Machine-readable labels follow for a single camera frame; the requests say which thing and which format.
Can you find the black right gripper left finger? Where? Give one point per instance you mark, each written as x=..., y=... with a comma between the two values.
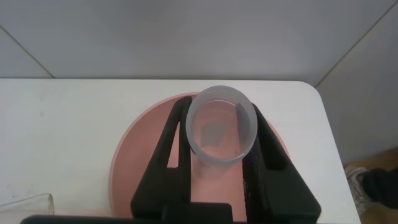
x=158, y=186

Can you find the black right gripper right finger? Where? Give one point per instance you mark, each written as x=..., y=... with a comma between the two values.
x=276, y=186

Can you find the test tube with red pigment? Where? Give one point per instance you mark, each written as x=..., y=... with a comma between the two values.
x=217, y=93

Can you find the clear glass beaker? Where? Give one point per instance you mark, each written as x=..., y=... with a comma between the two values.
x=34, y=202

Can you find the pink plastic bowl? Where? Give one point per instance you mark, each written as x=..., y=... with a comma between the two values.
x=143, y=149

